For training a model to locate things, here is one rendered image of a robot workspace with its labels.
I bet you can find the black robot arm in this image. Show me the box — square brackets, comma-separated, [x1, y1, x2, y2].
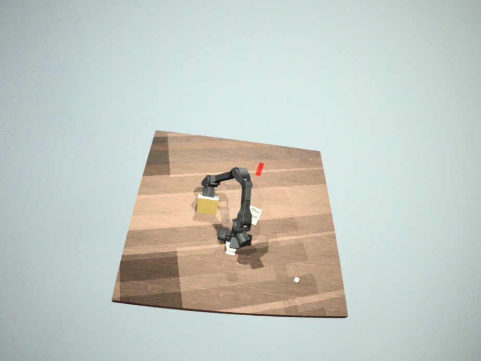
[201, 167, 252, 249]

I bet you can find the red flat bar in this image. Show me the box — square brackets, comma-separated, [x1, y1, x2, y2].
[256, 163, 264, 176]

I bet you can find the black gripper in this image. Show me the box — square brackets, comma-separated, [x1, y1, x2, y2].
[217, 228, 252, 246]

